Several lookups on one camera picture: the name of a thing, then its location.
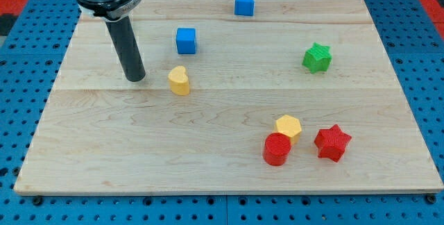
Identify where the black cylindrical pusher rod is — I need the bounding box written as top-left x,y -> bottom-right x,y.
105,17 -> 146,82

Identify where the yellow heart block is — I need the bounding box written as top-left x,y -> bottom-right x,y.
168,66 -> 190,96

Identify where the green star block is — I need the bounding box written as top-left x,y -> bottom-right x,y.
302,42 -> 332,74

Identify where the red star block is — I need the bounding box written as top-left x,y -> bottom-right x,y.
314,124 -> 352,163

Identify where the blue cube block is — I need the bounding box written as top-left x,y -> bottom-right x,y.
176,28 -> 196,54

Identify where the blue pentagon house block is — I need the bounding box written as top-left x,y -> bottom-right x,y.
234,0 -> 255,16

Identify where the light wooden board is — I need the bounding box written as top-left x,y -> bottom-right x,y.
14,0 -> 443,196

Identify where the yellow hexagon block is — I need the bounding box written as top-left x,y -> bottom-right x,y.
274,115 -> 302,146

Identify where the red cylinder block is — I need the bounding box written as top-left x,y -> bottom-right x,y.
262,133 -> 291,166

